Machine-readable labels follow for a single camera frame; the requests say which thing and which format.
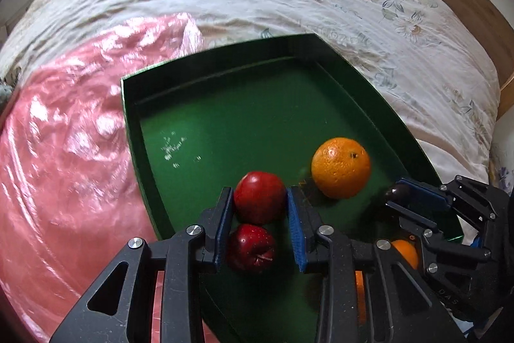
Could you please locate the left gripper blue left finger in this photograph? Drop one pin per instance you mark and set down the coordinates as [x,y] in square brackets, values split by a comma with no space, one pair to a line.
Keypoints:
[216,223]

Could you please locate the green tray box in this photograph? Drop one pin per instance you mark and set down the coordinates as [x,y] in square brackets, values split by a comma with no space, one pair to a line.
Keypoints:
[200,123]

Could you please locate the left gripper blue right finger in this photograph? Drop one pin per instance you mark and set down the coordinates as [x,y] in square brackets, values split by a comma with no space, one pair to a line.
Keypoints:
[303,223]

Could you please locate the pink plastic sheet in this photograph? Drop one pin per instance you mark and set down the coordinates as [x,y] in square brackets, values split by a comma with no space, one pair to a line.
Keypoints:
[69,195]

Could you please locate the red apple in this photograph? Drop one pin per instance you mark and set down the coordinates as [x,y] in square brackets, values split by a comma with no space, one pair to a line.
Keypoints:
[260,197]
[251,248]

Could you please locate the white floral bedspread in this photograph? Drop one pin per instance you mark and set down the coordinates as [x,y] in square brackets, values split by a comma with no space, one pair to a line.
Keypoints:
[417,53]

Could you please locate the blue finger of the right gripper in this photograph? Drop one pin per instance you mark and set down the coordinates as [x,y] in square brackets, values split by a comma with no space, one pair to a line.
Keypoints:
[421,193]
[407,219]

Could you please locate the dark plum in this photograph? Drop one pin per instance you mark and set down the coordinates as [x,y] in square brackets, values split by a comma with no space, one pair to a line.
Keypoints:
[398,194]

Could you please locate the medium orange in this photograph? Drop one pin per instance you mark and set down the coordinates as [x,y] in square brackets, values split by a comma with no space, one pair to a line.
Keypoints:
[408,251]

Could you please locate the green leafy vegetable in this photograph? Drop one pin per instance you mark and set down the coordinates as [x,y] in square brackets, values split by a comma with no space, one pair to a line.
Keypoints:
[5,94]

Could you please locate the large orange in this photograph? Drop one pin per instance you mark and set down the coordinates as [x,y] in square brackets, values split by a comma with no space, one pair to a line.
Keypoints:
[340,168]

